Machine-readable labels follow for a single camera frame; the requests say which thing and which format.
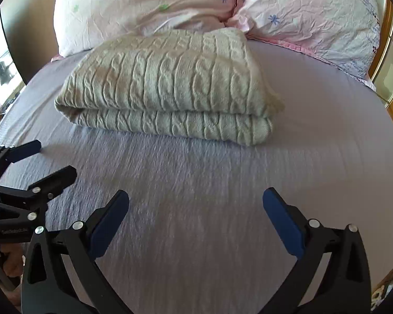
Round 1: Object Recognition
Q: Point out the cream cable-knit sweater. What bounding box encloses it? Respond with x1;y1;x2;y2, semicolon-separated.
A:
54;29;284;146

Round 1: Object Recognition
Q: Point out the left hand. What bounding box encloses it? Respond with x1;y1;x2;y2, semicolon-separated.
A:
1;243;25;277

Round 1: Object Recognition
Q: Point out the lavender bed sheet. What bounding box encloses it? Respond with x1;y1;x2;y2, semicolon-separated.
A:
0;41;393;313

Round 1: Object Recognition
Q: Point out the white tree-print pillow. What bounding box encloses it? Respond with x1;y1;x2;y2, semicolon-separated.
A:
54;0;236;57

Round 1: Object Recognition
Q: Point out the wooden headboard cabinet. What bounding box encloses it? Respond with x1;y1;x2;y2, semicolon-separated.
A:
368;0;393;121

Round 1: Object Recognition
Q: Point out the pink flower-print pillow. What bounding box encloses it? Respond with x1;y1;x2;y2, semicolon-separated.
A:
227;0;380;80

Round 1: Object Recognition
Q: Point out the large wall mirror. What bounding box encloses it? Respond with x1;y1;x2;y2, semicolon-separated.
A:
0;10;25;114

